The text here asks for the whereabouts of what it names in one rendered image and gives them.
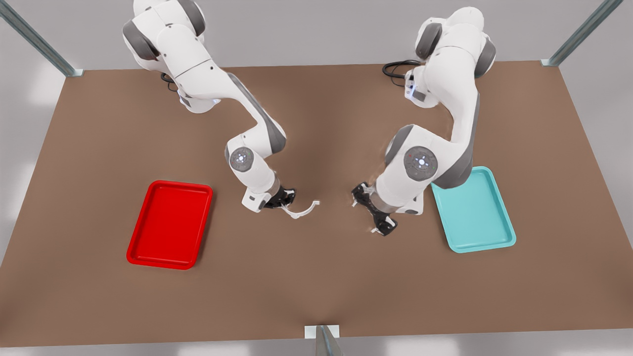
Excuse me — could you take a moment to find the red rectangular tray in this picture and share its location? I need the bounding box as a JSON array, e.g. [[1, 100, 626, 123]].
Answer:
[[126, 180, 214, 270]]

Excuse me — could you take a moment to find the silver frame post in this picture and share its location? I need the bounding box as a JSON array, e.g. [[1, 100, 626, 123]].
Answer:
[[0, 0, 84, 77], [541, 0, 625, 67], [304, 325, 343, 356]]

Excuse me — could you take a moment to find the white drainage pipe clamp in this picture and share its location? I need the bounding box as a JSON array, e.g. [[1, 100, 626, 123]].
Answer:
[[280, 200, 320, 220]]

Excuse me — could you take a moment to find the teal rectangular tray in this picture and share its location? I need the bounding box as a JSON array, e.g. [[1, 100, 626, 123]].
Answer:
[[431, 166, 517, 254]]

